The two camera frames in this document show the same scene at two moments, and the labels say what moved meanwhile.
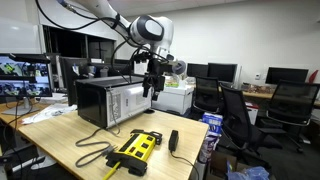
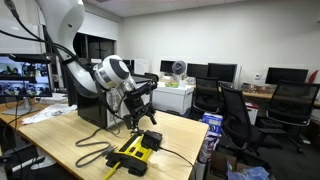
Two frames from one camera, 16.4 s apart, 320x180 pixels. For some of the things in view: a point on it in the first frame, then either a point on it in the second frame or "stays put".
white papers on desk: x=52 y=111 stays put
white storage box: x=176 y=99 stays put
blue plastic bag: x=250 y=173 stays put
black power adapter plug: x=173 y=141 to x=152 y=140
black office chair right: x=292 y=104 stays put
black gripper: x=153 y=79 to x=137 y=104
